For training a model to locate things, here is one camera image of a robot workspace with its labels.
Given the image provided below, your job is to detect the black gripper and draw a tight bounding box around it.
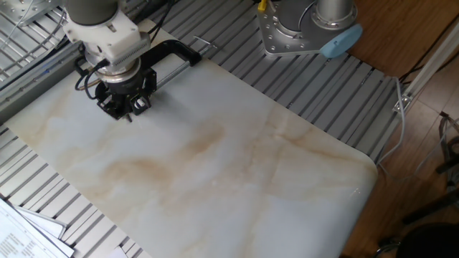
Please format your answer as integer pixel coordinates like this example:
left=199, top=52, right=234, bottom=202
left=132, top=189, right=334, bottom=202
left=95, top=67, right=158, bottom=121

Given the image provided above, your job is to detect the black metal c-clamp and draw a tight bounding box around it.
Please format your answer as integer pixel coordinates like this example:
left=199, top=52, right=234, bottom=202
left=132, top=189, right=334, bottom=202
left=139, top=34, right=218, bottom=91

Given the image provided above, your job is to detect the glossy marble pattern board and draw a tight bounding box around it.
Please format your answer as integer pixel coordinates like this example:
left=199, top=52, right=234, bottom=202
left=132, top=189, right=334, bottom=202
left=4, top=19, right=379, bottom=258

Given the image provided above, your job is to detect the perforated metal plate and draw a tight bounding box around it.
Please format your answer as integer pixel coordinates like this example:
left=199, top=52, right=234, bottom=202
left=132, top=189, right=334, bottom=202
left=0, top=0, right=62, bottom=28

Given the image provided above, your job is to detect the single white paper sheet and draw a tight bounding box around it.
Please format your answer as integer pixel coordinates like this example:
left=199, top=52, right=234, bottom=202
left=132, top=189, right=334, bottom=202
left=106, top=246, right=129, bottom=258

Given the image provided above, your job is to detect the stack of printed papers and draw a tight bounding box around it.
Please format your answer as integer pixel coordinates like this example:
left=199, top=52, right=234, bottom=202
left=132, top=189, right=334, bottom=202
left=0, top=198, right=75, bottom=258

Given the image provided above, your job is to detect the black chair seat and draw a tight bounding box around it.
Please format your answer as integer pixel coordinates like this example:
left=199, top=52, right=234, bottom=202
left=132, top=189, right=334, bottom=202
left=395, top=221, right=459, bottom=258

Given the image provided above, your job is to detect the black cable bundle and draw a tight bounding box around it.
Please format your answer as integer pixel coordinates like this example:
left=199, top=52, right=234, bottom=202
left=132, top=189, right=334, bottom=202
left=72, top=0, right=181, bottom=101

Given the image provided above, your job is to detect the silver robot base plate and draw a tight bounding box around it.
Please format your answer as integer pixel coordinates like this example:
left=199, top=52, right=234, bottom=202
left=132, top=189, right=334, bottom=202
left=255, top=0, right=324, bottom=57

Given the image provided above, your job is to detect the white cable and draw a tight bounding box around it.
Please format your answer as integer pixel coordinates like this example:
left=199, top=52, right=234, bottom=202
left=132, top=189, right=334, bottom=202
left=375, top=76, right=407, bottom=166

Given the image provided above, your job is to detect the aluminium frame profile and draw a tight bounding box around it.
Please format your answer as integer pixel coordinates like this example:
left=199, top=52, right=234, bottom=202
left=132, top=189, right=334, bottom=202
left=392, top=20, right=459, bottom=113

